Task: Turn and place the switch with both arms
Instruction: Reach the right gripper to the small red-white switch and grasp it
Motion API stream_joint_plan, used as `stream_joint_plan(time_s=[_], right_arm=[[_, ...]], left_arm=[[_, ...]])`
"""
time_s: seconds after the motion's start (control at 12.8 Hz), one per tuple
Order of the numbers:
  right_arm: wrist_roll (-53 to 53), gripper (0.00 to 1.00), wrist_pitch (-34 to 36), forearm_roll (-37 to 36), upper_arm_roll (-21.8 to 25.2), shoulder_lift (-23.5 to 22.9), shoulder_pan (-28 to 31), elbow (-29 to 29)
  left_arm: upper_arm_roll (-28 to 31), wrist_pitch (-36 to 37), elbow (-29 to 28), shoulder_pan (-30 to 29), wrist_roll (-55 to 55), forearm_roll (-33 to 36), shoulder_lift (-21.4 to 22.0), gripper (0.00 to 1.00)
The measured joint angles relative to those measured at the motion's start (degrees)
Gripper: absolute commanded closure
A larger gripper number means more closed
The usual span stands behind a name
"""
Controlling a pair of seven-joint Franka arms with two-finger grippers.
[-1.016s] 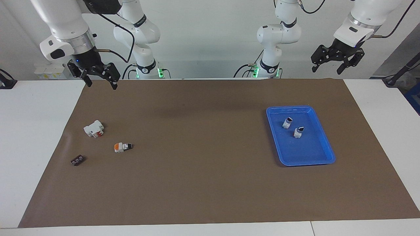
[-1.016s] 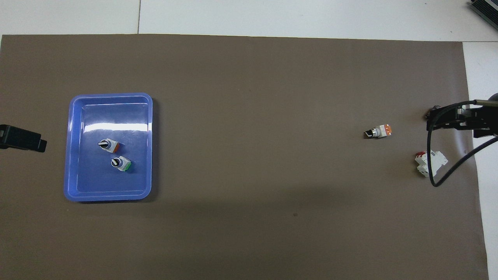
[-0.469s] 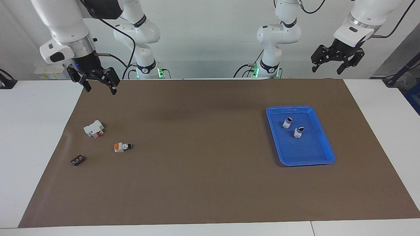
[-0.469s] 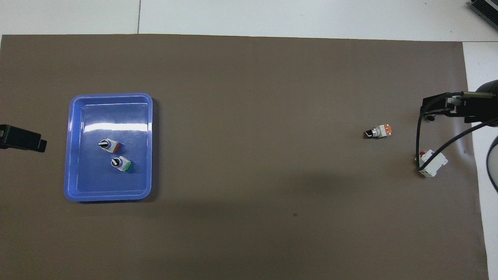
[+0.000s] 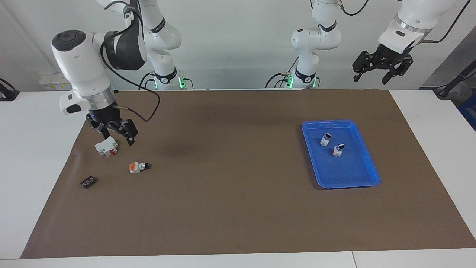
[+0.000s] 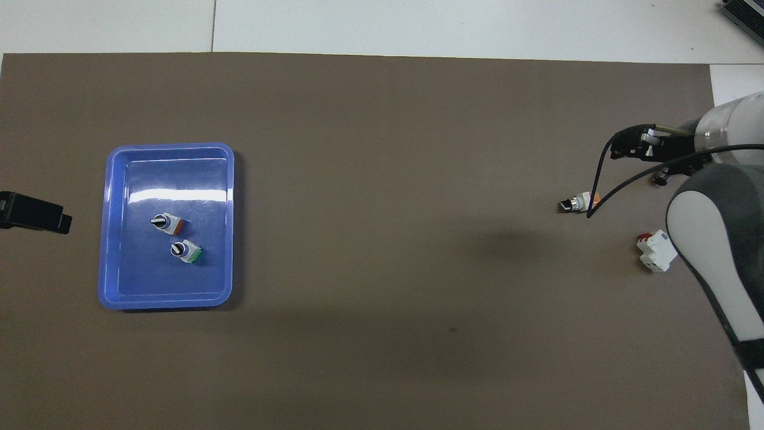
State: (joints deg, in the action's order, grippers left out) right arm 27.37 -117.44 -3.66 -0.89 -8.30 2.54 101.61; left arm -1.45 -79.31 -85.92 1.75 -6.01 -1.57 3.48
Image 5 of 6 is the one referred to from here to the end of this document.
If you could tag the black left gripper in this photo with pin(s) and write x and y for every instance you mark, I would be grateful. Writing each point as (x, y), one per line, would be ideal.
(390, 54)

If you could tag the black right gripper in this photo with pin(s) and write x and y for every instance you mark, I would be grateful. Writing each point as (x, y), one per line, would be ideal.
(106, 117)

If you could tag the selector switch with orange base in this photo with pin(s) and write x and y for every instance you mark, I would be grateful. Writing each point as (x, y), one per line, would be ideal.
(137, 167)

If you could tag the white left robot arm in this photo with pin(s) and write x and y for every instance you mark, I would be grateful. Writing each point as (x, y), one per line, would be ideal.
(316, 39)

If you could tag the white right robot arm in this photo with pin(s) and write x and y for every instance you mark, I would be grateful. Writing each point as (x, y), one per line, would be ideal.
(78, 63)

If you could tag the white circuit breaker red lever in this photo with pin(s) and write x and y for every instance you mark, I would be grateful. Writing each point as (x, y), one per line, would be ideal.
(106, 146)

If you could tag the small black terminal block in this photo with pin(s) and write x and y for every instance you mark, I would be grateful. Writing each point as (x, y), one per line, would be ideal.
(88, 182)

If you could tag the black stand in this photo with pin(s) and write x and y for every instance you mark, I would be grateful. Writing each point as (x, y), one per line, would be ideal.
(457, 80)

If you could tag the white part in tray left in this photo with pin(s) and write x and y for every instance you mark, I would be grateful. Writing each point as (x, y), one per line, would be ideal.
(325, 139)

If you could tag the blue crate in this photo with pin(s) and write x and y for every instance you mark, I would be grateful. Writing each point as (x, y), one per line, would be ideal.
(469, 111)

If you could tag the blue plastic tray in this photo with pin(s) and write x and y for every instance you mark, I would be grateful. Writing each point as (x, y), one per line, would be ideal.
(346, 171)

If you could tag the black clamp device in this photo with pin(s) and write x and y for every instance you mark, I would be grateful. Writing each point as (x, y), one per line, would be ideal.
(7, 93)

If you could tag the brown table mat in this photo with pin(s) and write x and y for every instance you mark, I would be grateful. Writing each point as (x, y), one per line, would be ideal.
(223, 186)

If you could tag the white selector switch black knob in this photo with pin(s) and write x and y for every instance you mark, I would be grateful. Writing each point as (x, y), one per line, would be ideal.
(338, 150)

